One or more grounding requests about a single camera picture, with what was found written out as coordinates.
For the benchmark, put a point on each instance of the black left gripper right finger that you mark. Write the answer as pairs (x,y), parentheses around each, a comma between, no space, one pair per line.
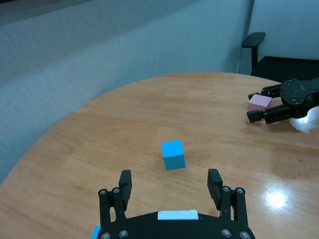
(214,184)

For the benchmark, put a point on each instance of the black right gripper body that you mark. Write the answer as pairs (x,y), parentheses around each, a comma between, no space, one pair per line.
(299,97)

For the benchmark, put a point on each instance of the black office chair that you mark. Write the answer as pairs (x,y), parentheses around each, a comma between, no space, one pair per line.
(254,39)

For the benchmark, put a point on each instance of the pink cube block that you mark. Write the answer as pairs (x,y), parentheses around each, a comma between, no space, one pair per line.
(259,102)

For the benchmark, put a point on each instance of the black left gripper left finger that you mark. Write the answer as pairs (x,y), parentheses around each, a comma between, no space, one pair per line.
(125,184)

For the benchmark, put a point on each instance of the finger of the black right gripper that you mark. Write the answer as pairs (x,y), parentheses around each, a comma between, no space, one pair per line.
(272,90)
(274,114)

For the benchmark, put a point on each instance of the blue cube block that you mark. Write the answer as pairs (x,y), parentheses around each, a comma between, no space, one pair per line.
(95,232)
(173,155)

